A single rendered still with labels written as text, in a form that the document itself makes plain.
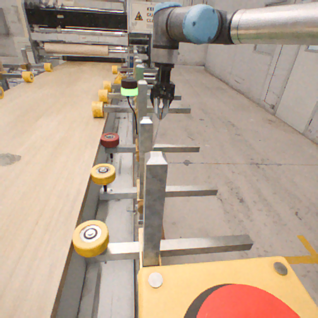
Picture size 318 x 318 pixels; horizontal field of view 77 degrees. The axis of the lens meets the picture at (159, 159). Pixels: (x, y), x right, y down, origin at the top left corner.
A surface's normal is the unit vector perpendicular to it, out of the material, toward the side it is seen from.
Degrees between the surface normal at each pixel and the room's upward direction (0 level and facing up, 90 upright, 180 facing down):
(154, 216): 90
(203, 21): 89
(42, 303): 0
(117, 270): 0
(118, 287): 0
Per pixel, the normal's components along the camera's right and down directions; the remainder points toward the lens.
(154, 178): 0.11, 0.54
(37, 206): 0.06, -0.84
